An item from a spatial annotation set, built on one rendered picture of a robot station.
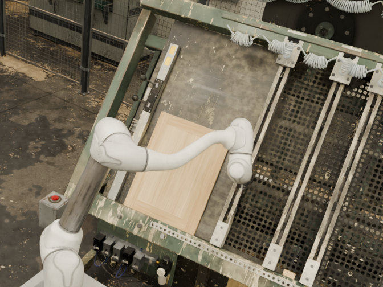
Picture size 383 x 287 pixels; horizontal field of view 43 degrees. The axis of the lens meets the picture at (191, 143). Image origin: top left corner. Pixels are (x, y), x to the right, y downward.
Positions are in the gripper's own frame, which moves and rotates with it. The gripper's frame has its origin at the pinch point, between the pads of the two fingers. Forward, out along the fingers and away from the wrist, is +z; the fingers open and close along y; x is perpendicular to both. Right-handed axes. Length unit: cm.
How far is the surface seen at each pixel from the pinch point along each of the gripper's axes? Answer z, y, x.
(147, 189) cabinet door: 7, -25, 52
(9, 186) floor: 111, -73, 206
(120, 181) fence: 4, -26, 68
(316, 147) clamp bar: 4.9, 27.7, -25.0
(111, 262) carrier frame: 58, -81, 74
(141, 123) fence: 4, 8, 69
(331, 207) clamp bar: 1.3, 1.7, -42.1
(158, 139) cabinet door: 7, 3, 57
